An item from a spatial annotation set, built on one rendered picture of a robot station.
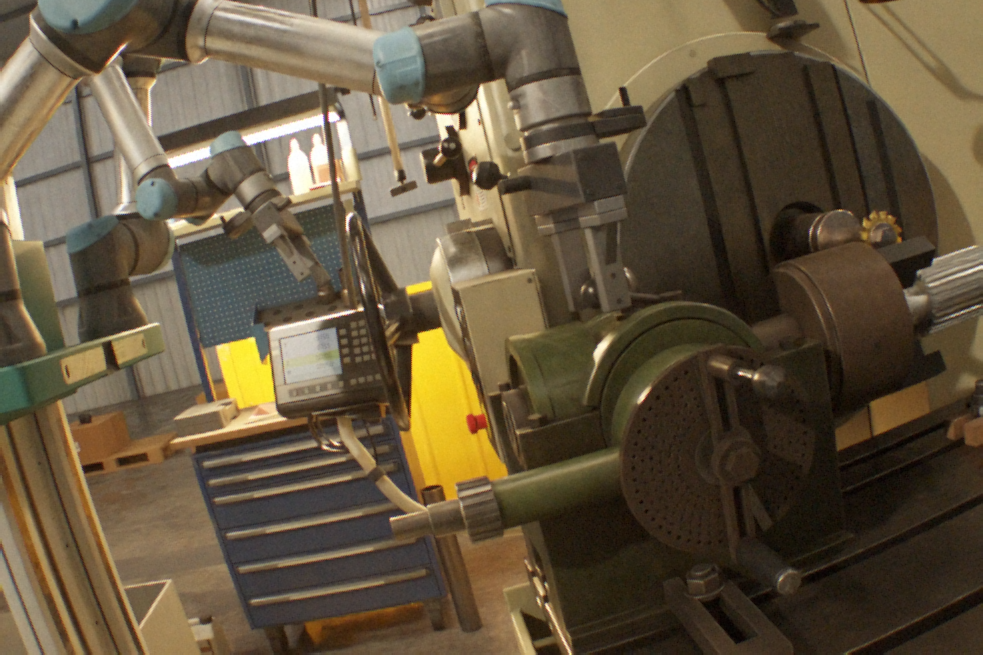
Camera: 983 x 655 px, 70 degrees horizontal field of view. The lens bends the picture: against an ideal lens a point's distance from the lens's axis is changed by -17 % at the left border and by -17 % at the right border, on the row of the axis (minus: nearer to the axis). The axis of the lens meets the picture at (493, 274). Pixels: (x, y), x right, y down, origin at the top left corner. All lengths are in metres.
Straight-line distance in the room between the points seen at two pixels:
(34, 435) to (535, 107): 1.14
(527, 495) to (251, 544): 2.42
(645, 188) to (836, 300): 0.35
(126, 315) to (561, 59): 1.06
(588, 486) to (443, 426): 3.35
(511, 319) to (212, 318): 2.44
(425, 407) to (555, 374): 3.25
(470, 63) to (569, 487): 0.40
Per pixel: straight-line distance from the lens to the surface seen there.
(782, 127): 1.20
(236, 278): 3.38
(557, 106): 0.78
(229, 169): 1.55
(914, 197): 1.33
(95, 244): 1.61
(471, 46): 0.79
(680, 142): 1.14
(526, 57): 0.79
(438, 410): 4.03
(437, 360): 3.99
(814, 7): 1.42
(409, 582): 3.04
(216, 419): 3.02
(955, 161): 1.54
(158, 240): 1.72
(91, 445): 8.49
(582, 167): 0.74
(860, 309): 0.90
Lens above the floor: 1.41
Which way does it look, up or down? 3 degrees down
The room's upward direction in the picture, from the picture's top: 13 degrees counter-clockwise
